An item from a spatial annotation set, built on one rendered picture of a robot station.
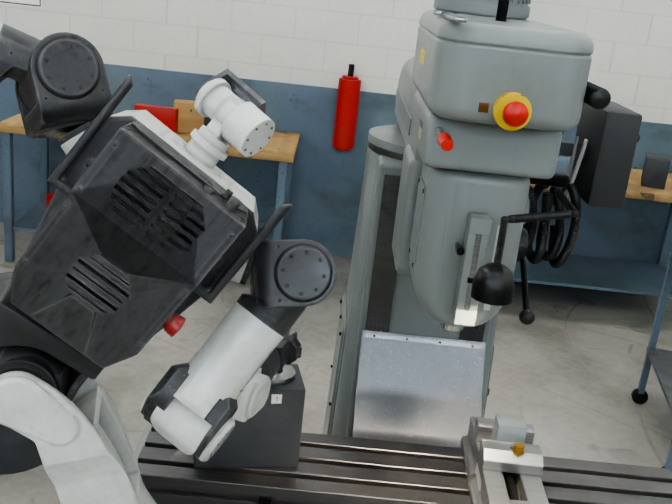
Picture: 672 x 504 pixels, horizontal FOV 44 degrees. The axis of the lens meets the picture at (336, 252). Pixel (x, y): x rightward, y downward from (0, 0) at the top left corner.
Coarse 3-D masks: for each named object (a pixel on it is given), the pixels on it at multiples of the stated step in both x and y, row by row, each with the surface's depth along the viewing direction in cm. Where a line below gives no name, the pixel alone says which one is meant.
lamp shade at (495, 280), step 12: (492, 264) 142; (480, 276) 142; (492, 276) 140; (504, 276) 141; (480, 288) 141; (492, 288) 140; (504, 288) 141; (480, 300) 142; (492, 300) 141; (504, 300) 141
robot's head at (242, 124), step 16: (224, 80) 124; (208, 96) 122; (224, 96) 122; (208, 112) 123; (224, 112) 121; (240, 112) 120; (256, 112) 120; (208, 128) 122; (224, 128) 121; (240, 128) 119; (256, 128) 119; (272, 128) 122; (208, 144) 121; (224, 144) 122; (240, 144) 120; (256, 144) 122
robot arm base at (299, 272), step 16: (272, 240) 118; (288, 240) 119; (304, 240) 119; (256, 256) 120; (272, 256) 118; (288, 256) 118; (304, 256) 118; (320, 256) 119; (256, 272) 120; (272, 272) 118; (288, 272) 118; (304, 272) 118; (320, 272) 119; (336, 272) 120; (256, 288) 121; (272, 288) 118; (288, 288) 118; (304, 288) 118; (320, 288) 119; (272, 304) 118; (288, 304) 119; (304, 304) 119
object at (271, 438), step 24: (288, 384) 174; (264, 408) 173; (288, 408) 174; (240, 432) 173; (264, 432) 174; (288, 432) 176; (216, 456) 174; (240, 456) 175; (264, 456) 176; (288, 456) 177
